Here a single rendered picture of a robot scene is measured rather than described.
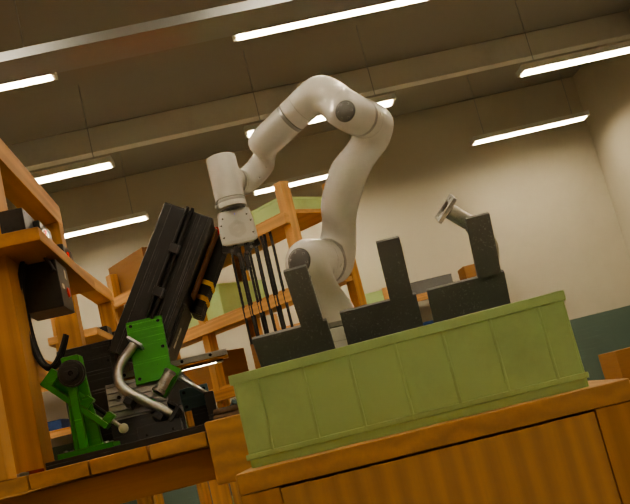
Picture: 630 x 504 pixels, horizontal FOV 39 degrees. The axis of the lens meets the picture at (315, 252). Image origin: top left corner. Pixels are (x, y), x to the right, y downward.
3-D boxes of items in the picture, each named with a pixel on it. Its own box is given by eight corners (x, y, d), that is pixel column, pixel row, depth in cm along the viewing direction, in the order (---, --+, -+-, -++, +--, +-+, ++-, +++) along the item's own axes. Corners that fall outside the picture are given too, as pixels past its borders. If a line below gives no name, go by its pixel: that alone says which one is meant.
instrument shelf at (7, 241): (96, 290, 332) (94, 279, 332) (40, 239, 244) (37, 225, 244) (29, 305, 329) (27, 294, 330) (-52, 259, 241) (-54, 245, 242)
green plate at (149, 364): (176, 384, 277) (164, 323, 286) (173, 376, 270) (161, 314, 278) (140, 393, 276) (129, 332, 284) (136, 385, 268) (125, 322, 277)
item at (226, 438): (265, 454, 353) (257, 417, 356) (276, 470, 207) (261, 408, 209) (231, 462, 352) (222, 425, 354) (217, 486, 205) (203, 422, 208)
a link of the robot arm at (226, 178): (228, 206, 252) (209, 203, 244) (218, 162, 254) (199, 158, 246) (252, 196, 248) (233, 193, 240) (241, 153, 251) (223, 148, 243)
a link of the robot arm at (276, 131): (304, 112, 249) (231, 180, 260) (274, 101, 235) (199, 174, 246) (320, 136, 246) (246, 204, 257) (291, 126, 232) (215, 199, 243)
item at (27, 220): (38, 240, 267) (34, 218, 268) (26, 229, 253) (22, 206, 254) (15, 245, 266) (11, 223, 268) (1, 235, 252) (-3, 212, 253)
